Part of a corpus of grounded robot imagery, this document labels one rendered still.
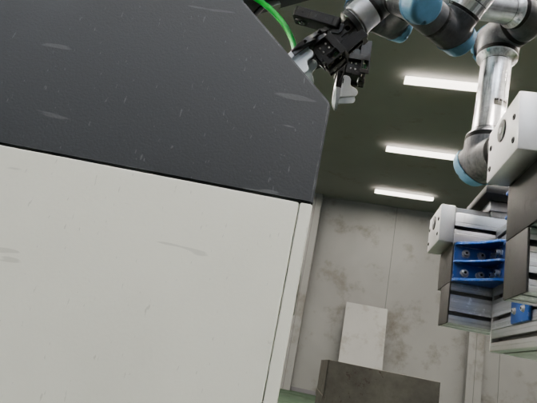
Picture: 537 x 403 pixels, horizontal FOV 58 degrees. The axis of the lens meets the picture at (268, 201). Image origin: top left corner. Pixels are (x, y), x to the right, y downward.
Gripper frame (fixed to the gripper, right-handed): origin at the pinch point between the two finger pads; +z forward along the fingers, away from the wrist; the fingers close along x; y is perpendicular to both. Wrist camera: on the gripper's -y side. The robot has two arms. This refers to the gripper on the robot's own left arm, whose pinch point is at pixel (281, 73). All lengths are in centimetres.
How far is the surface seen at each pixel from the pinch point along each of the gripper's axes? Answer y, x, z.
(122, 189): 19, -47, 30
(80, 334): 32, -51, 44
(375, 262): 30, 1026, 37
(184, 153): 19, -44, 21
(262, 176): 29, -41, 14
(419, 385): 118, 221, 44
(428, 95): -96, 581, -177
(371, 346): 158, 943, 150
